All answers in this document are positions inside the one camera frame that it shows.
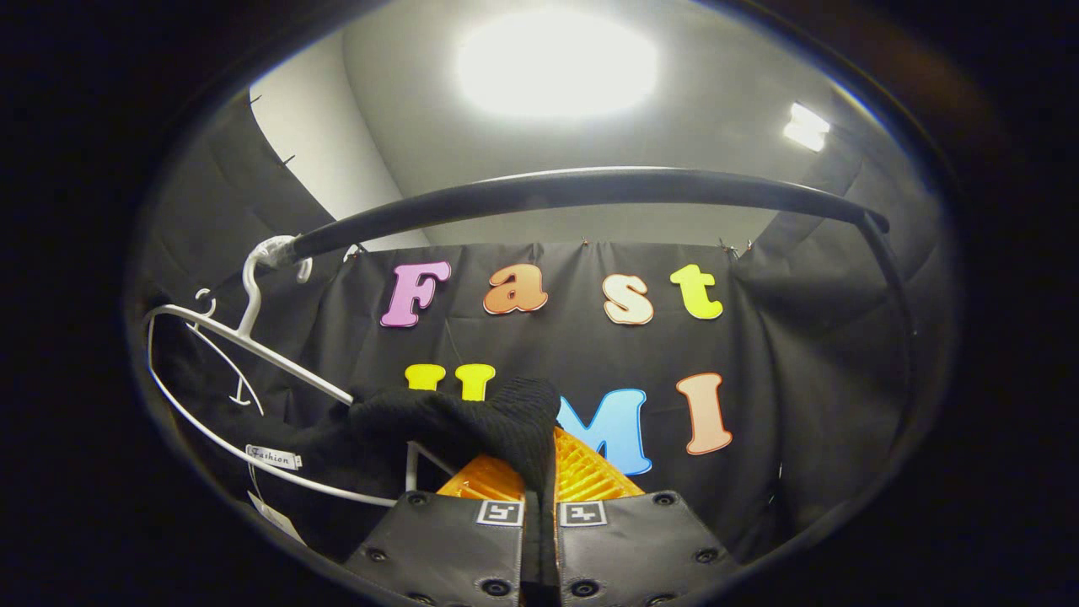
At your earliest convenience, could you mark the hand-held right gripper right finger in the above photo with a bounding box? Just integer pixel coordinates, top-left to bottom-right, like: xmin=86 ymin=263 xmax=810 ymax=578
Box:
xmin=552 ymin=426 xmax=744 ymax=607

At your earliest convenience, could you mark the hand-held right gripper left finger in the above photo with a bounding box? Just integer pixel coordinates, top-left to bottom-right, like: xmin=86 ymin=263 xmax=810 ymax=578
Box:
xmin=341 ymin=454 xmax=530 ymax=607

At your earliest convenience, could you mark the black knit garment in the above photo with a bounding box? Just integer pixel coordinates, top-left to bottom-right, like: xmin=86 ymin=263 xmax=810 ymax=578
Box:
xmin=150 ymin=316 xmax=564 ymax=591

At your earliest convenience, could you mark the white clothes hanger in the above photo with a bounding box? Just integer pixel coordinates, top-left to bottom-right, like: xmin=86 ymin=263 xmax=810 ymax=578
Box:
xmin=145 ymin=235 xmax=460 ymax=508
xmin=187 ymin=288 xmax=266 ymax=416

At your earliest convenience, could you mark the black metal clothes rack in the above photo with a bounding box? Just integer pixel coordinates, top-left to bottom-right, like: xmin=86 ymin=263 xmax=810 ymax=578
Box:
xmin=207 ymin=166 xmax=921 ymax=439

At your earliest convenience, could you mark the black backdrop cloth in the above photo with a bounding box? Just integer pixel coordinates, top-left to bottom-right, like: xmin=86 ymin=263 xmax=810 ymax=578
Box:
xmin=126 ymin=84 xmax=958 ymax=564

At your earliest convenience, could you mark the small square ceiling light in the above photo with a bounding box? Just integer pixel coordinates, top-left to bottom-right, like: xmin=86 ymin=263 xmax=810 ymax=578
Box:
xmin=781 ymin=101 xmax=832 ymax=153

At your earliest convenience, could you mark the large round ceiling light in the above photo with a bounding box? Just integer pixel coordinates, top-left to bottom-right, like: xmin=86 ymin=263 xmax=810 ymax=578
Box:
xmin=455 ymin=10 xmax=660 ymax=120

